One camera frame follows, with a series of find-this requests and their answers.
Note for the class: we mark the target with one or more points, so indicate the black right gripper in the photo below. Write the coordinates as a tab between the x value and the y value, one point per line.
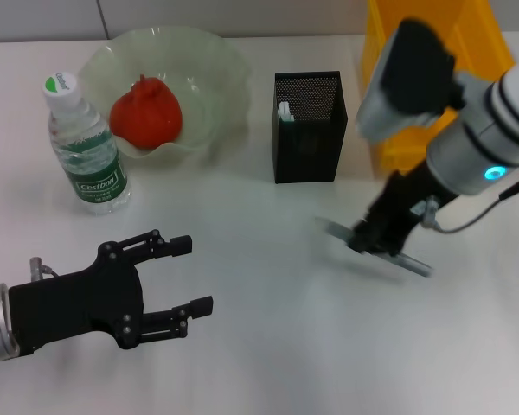
406	203

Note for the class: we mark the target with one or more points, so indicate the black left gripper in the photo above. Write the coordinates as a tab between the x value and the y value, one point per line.
78	302

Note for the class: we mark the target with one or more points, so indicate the grey pen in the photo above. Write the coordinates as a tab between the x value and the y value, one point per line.
415	263

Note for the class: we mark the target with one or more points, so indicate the clear green-label water bottle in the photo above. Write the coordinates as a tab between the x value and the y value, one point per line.
99	173

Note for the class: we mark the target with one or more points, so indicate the green pen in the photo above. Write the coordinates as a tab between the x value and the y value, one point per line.
286	111

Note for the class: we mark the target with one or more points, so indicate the black mesh pen holder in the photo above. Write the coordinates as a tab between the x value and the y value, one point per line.
307	151

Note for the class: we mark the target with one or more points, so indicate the green glass fruit plate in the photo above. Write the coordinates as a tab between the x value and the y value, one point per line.
207	86

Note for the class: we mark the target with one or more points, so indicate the yellow plastic bin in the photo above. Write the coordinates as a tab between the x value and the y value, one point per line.
376	26

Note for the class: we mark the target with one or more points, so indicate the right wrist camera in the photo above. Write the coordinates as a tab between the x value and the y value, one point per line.
415	78

